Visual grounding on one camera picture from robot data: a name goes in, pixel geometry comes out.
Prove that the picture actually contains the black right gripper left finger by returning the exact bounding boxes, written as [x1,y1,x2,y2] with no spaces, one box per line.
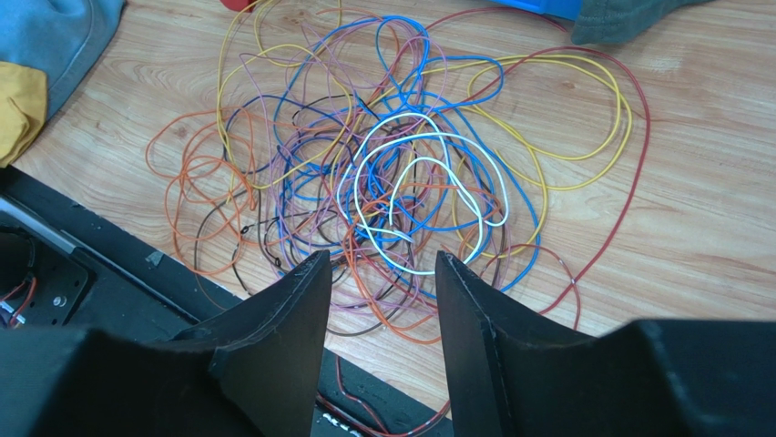
[1,250,332,436]

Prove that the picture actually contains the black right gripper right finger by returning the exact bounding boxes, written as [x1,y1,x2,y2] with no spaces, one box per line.
[435,252,775,436]

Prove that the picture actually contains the coloured wires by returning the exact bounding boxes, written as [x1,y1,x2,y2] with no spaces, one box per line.
[145,0,651,345]

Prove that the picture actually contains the olive green hanging garment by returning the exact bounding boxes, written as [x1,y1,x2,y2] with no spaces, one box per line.
[570,0,709,46]

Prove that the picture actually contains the red t-shirt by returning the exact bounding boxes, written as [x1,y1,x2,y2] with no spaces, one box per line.
[220,0,261,13]

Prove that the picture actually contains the yellow cloth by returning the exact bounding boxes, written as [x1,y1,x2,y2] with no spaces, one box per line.
[1,61,48,168]

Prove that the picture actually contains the blue divided plastic bin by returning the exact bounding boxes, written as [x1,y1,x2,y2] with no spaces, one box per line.
[494,0,583,21]

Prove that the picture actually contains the grey-blue cloth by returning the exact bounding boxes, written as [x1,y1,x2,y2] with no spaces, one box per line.
[1,0,125,118]

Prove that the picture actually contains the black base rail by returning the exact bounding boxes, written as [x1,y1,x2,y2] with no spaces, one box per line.
[1,168,453,436]

